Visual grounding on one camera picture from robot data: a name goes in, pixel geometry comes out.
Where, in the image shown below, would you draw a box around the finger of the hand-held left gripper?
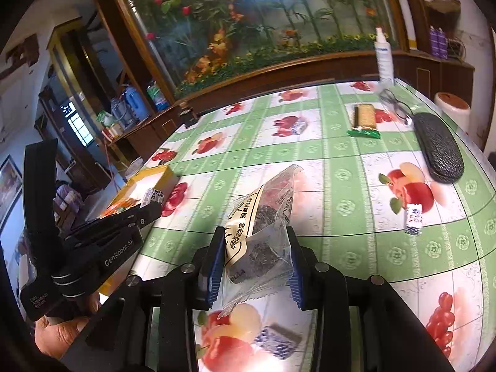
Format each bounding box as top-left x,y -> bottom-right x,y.
58,211 -> 134,243
93,201 -> 163,241

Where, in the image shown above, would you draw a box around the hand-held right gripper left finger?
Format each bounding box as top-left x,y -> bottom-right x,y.
60,227 -> 227,372

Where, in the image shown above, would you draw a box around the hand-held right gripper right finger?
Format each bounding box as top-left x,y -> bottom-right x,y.
286,228 -> 456,372

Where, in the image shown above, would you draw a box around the yellow tray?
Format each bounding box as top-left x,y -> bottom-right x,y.
99,165 -> 181,295

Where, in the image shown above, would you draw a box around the clear dark snack packet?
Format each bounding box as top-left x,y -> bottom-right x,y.
221,164 -> 305,315

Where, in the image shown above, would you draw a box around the person's left hand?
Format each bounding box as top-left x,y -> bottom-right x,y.
34,292 -> 102,358

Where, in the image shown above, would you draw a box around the orange chip packet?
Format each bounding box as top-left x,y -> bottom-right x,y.
101,197 -> 141,218

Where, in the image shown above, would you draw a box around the fruit print green tablecloth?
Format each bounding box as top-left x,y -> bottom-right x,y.
99,78 -> 496,372

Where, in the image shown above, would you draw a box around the green white bag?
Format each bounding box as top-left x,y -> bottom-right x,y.
96,109 -> 122,137

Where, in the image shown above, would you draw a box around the dark glass bottle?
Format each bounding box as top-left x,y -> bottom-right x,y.
179,101 -> 199,129

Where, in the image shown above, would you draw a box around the blue thermos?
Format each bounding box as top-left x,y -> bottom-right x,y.
123,84 -> 150,123

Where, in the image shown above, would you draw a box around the green cracker packet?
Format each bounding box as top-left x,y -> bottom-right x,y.
347,103 -> 383,140

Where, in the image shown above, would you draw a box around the wooden cabinet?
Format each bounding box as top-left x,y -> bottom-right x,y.
83,0 -> 475,171

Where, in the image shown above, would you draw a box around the black glasses case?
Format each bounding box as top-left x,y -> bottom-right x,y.
412,112 -> 465,184

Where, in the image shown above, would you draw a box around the eyeglasses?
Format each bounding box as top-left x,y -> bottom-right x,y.
378,88 -> 416,125

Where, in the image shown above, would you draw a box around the flower mural glass panel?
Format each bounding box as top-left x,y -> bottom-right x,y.
83,0 -> 407,103

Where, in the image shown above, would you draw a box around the white bin orange lid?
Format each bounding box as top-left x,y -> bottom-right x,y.
433,92 -> 472,133

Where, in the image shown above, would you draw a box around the white spray bottle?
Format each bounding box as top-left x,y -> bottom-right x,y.
374,27 -> 396,86

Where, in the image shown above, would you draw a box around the purple bottles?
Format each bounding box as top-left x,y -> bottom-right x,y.
428,26 -> 449,60

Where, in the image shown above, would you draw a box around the framed wall painting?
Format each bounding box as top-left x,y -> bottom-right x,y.
0,155 -> 24,223

